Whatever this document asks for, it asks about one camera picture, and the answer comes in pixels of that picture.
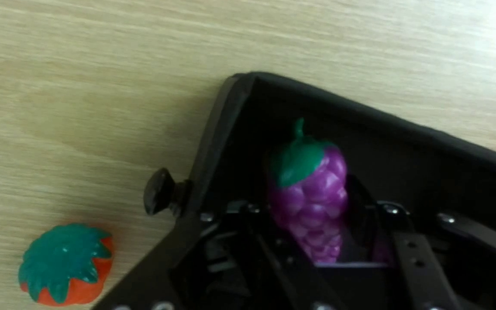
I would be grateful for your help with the orange plastic strawberry green cap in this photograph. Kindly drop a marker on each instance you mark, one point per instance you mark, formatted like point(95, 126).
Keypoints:
point(64, 264)

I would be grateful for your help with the purple plastic grapes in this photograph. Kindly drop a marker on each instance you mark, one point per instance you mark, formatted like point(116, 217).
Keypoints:
point(310, 195)

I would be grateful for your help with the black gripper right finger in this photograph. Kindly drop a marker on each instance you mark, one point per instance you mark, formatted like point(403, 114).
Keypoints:
point(426, 269)

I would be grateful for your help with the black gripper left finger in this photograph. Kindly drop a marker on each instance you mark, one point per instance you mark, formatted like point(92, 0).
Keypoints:
point(241, 269)

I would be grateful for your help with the black fabric box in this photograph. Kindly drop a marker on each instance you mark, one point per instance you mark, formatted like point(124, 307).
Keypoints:
point(409, 148)

